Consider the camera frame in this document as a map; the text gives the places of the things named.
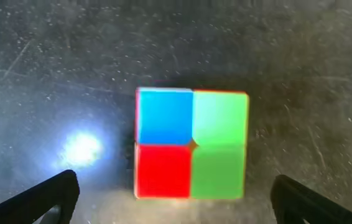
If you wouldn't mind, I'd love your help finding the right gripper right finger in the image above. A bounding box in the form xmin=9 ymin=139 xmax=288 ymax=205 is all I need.
xmin=270 ymin=174 xmax=352 ymax=224

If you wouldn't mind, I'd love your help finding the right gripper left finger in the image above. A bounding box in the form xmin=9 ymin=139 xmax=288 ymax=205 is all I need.
xmin=0 ymin=169 xmax=81 ymax=224

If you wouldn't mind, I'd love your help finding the many-coloured puzzle cube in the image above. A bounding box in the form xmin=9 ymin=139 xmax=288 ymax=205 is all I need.
xmin=134 ymin=86 xmax=251 ymax=200

